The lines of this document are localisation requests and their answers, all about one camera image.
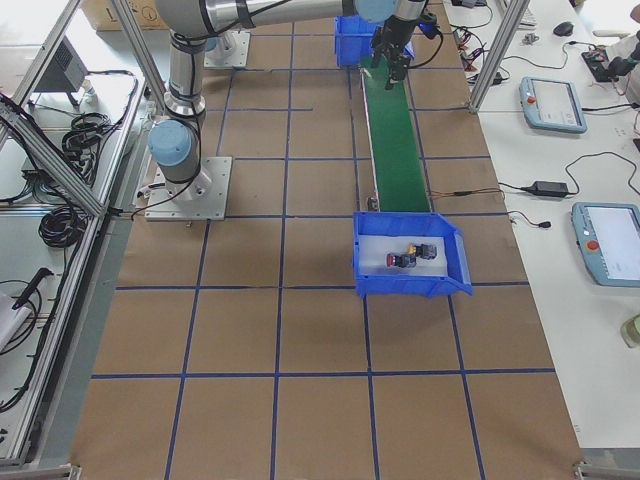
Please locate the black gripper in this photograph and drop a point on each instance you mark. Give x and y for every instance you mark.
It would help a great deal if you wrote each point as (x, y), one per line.
(398, 31)

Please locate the yellow push button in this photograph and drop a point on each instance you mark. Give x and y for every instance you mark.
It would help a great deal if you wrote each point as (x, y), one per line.
(423, 251)

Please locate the red push button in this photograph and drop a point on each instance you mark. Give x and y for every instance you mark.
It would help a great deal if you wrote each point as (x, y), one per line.
(403, 260)

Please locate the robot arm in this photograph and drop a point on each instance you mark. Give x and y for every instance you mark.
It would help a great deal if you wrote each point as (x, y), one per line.
(176, 143)
(220, 47)

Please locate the left blue bin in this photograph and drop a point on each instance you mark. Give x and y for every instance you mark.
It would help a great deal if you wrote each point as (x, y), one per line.
(352, 39)

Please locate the blue bin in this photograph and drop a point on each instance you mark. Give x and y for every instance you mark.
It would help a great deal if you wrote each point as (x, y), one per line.
(457, 277)
(352, 39)

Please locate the green conveyor belt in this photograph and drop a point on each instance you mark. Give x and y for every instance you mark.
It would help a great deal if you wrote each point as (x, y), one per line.
(398, 174)

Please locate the far teach pendant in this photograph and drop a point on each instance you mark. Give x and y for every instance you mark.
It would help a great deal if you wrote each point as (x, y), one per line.
(551, 105)

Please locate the teach pendant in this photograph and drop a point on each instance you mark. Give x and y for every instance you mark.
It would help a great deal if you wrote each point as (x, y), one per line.
(607, 236)
(551, 105)

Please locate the right blue bin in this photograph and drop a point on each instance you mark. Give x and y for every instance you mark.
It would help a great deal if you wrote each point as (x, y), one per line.
(457, 277)

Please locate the white foam pad right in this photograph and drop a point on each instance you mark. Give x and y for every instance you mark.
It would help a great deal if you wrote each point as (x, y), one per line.
(373, 250)

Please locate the black power adapter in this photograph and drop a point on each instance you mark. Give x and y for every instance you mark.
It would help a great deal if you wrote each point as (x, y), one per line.
(550, 189)

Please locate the near teach pendant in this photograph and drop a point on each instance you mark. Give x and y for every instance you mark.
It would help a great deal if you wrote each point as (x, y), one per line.
(607, 236)

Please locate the aluminium frame post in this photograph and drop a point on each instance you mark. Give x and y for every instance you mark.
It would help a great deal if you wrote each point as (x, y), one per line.
(497, 51)

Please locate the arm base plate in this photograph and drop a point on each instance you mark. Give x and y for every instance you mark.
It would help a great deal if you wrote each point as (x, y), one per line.
(204, 199)
(239, 59)

